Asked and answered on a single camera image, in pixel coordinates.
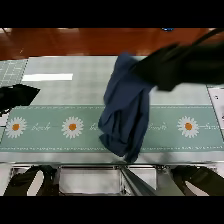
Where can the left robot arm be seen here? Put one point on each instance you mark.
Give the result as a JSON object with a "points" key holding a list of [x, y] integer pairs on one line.
{"points": [[16, 95]]}

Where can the silver frame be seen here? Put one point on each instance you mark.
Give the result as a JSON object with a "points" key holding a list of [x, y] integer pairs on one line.
{"points": [[100, 180]]}

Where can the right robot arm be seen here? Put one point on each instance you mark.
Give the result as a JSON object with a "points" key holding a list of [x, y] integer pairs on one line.
{"points": [[186, 65]]}

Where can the navy blue T-shirt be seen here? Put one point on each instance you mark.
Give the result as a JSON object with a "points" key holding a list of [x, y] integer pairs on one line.
{"points": [[125, 110]]}

